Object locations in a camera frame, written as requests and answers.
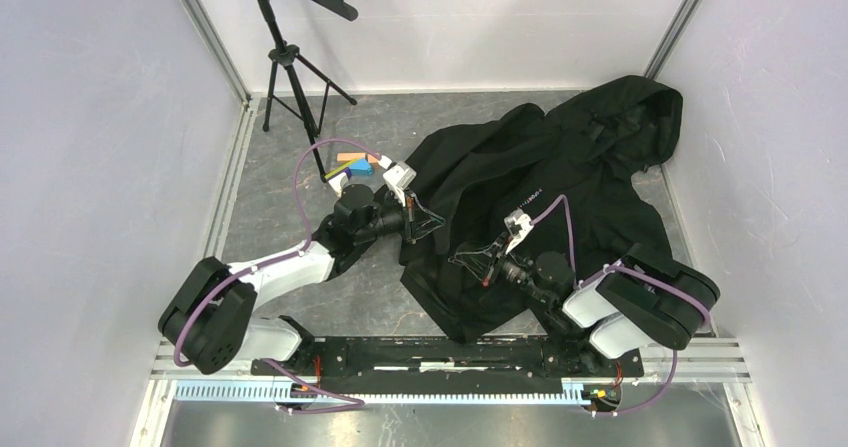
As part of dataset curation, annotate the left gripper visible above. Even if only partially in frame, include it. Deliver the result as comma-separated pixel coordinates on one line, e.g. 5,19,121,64
354,187,445,244

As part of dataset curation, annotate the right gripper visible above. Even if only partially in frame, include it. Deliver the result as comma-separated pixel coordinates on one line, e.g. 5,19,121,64
455,231,551,303

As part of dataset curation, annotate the black hooded jacket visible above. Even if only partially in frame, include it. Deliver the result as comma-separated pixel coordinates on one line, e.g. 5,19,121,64
399,75,684,343

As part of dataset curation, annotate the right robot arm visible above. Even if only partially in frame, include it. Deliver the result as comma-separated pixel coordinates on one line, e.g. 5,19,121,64
450,241,721,375

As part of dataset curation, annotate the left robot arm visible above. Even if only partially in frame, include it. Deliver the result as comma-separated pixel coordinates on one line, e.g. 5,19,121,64
157,184,446,375

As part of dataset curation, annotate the blue wooden block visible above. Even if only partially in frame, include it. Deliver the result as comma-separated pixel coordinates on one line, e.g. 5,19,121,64
348,158,374,177

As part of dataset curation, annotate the white purple toy piece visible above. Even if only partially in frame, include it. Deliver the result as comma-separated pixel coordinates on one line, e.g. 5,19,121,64
327,170,350,197

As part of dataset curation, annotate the yellow green stick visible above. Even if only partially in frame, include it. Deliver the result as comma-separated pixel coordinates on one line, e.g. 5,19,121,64
324,162,351,181

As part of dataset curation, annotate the orange wooden block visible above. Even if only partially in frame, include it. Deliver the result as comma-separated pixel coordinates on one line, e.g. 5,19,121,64
336,152,367,163

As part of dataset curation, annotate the black music stand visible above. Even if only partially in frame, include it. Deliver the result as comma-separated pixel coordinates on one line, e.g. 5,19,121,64
256,0,358,144

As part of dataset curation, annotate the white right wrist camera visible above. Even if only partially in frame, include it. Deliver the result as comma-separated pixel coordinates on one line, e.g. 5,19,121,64
504,209,534,254

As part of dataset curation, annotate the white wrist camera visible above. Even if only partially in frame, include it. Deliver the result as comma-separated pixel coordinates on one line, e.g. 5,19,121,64
378,154,417,207
504,209,534,254

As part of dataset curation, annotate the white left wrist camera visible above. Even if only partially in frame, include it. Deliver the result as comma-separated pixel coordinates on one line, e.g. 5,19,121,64
378,154,417,207

